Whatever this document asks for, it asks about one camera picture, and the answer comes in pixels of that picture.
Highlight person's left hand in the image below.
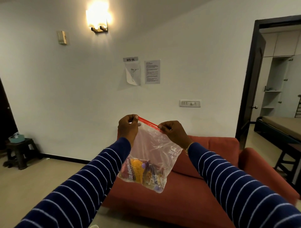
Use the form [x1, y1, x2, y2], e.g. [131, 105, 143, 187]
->
[117, 114, 141, 147]

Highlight person's right hand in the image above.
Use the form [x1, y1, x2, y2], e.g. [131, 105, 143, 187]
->
[157, 120, 194, 151]

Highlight clear zip bag red seal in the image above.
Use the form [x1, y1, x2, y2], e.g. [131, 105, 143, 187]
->
[117, 116, 183, 194]

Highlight person's right forearm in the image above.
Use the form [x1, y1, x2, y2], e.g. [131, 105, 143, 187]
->
[188, 142, 301, 228]

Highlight person's left forearm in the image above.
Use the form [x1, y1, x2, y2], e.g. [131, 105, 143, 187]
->
[14, 137, 131, 228]

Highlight red sofa back cushion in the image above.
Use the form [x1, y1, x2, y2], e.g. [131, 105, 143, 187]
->
[173, 136, 240, 179]

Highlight white paper with drawing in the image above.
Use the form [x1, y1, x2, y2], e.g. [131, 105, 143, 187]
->
[124, 61, 141, 86]

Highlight white paper with text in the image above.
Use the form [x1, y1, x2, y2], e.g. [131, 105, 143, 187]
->
[144, 60, 161, 85]

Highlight red fabric sofa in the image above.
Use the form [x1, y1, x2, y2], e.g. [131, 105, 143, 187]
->
[101, 135, 300, 228]

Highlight bed with beige mattress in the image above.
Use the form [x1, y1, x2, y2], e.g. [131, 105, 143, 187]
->
[254, 116, 301, 145]

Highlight small dark stool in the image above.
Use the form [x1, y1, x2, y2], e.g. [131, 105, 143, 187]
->
[3, 138, 40, 170]

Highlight teal tissue box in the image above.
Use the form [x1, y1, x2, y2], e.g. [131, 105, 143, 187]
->
[8, 132, 25, 144]

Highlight dark wooden stool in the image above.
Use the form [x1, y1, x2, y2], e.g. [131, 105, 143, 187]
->
[274, 143, 301, 188]

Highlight dark doorway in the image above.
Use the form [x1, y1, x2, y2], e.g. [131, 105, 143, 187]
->
[0, 77, 18, 151]

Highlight white wardrobe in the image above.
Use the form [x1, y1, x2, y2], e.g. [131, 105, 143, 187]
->
[250, 29, 301, 122]

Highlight white wall switch panel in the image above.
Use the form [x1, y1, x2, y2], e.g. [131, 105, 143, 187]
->
[179, 99, 202, 108]

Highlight dark door with frame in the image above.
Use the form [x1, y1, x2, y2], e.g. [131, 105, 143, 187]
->
[235, 14, 301, 150]

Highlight glowing wall lamp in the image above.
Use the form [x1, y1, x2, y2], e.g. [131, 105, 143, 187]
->
[86, 2, 112, 33]

